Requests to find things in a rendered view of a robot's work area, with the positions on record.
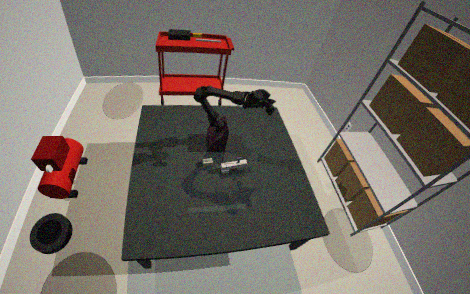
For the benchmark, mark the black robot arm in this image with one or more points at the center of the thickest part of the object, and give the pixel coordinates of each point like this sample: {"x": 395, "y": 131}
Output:
{"x": 236, "y": 97}

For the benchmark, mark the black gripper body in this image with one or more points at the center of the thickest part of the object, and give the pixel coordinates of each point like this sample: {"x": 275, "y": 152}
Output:
{"x": 269, "y": 108}

